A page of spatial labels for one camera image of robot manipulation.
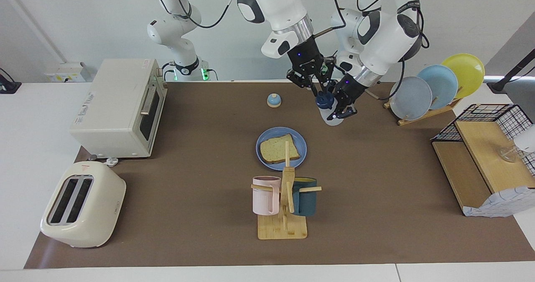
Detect white rounded object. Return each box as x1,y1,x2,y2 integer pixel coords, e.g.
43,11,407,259
513,124,535,153

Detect dark teal mug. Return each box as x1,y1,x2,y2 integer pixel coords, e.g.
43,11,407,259
291,177,318,216

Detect pink mug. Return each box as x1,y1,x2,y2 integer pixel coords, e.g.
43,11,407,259
252,176,281,216

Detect black clamp with cable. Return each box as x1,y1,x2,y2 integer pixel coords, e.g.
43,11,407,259
0,68,22,94

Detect blue round plate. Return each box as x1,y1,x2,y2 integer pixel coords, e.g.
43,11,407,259
255,127,308,171

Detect wooden plate rack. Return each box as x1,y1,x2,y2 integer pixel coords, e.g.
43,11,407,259
384,97,462,126

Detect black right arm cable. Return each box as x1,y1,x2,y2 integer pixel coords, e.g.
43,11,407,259
153,0,347,38

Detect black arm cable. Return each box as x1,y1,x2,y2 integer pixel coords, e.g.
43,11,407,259
357,0,430,101
153,0,347,38

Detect translucent seasoning bottle blue cap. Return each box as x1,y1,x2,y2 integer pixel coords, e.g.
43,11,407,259
316,91,346,126

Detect wooden shelf with wire basket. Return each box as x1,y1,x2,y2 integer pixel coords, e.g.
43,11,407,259
431,104,535,216

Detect white wall socket box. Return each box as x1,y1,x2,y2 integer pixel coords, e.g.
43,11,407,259
45,62,90,83

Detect wooden mug tree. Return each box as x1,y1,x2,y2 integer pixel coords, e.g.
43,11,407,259
251,140,323,240

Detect grey plate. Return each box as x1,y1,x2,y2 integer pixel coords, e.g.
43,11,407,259
389,76,433,121

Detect toasted bread slice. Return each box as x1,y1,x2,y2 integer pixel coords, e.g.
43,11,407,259
260,134,301,164

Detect light blue plate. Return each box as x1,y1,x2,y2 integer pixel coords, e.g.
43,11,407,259
417,65,459,110

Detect white checked cloth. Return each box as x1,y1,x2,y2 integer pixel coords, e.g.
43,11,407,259
463,186,535,218

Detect white toaster oven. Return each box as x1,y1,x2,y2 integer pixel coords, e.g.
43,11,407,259
69,58,168,159

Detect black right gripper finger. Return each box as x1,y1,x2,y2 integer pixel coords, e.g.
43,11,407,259
288,70,318,97
322,57,335,91

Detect clear glass cup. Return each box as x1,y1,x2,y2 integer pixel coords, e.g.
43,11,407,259
497,145,522,163

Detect yellow plate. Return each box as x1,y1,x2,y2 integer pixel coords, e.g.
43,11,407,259
441,53,486,100

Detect cream two-slot toaster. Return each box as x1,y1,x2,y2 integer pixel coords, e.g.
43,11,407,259
40,161,127,249

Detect brown table mat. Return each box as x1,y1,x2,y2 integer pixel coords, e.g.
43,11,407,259
24,81,535,269

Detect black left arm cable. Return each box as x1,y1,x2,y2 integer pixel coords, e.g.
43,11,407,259
357,0,430,101

